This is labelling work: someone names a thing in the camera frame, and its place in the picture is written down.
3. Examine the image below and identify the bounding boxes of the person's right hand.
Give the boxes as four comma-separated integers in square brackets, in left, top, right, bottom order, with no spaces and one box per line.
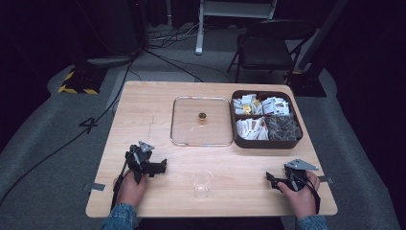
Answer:
[277,171,321,220]

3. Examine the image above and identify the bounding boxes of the pile of white dark-print packets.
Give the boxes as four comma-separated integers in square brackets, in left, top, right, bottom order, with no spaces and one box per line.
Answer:
[259,96,291,117]

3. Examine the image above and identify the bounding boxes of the long black floor cable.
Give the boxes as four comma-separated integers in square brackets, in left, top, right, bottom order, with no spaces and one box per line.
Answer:
[0,52,139,207]

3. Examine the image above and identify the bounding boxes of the grey slanted stand post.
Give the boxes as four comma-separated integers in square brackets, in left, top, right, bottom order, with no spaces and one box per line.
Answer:
[297,0,350,71]

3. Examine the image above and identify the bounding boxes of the pile of white yellow packets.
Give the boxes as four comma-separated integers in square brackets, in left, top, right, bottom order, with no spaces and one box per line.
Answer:
[232,93,262,116]

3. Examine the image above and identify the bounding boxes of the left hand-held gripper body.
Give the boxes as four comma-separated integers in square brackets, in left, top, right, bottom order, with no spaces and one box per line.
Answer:
[124,140,156,185]

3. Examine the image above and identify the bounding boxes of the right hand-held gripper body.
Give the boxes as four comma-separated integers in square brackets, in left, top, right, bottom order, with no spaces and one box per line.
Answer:
[283,158,320,193]

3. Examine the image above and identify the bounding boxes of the bundle of floor cables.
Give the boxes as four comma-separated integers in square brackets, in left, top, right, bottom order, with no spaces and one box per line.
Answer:
[147,24,201,50]

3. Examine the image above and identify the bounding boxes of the clear square lid with knob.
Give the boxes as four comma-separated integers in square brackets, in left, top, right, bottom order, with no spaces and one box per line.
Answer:
[169,95,235,148]

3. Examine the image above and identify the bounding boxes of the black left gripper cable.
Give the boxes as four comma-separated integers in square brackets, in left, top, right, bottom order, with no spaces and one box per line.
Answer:
[109,161,129,213]

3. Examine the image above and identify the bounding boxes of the clear plastic cup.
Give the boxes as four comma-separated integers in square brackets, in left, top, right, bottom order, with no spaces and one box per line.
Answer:
[191,170,215,199]

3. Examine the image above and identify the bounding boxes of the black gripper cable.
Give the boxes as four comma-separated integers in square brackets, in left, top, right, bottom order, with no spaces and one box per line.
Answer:
[299,174,322,216]
[109,161,129,213]

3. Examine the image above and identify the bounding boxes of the pile of dark clear packets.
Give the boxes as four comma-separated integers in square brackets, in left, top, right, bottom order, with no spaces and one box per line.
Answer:
[264,113,303,142]

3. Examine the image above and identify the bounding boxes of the black folding chair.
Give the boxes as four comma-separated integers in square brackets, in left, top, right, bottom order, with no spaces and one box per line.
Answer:
[226,19,317,84]

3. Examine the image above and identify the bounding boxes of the white metal stand frame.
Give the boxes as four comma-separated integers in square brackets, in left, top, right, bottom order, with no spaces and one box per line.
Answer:
[194,0,279,57]

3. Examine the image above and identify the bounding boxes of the person's left hand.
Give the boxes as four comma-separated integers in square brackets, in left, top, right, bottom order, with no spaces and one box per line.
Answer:
[112,171,148,208]

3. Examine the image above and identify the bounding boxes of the black yellow striped stand base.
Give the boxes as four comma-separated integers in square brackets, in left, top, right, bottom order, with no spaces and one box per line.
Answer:
[57,65,108,96]

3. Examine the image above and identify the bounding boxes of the black upright stand post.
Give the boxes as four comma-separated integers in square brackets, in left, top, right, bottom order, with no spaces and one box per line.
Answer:
[127,0,148,56]

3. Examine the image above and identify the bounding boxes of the pile of white brown-stripe packets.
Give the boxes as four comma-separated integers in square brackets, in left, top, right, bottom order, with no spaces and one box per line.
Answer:
[236,116,270,141]

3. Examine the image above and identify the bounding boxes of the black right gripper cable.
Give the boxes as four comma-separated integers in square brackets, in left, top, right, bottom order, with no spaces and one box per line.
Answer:
[299,174,322,216]

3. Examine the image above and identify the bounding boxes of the dark brown compartment box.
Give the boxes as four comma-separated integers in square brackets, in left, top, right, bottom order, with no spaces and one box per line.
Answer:
[230,89,304,150]

